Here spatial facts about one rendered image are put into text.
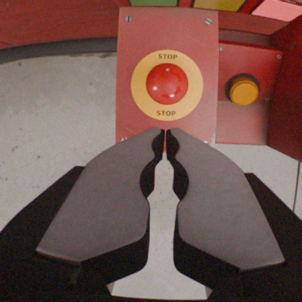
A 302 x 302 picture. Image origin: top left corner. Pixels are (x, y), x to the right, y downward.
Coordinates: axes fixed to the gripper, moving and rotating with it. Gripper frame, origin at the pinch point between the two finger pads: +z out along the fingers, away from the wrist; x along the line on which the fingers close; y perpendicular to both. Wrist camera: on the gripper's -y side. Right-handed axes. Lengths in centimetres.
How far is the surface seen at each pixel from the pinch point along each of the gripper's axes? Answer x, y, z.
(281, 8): 10.7, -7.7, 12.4
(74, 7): -19.1, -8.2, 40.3
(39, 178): -59, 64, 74
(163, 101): -0.2, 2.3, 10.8
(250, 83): 10.3, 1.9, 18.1
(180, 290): 13, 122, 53
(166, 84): 0.0, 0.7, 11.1
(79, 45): -36, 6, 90
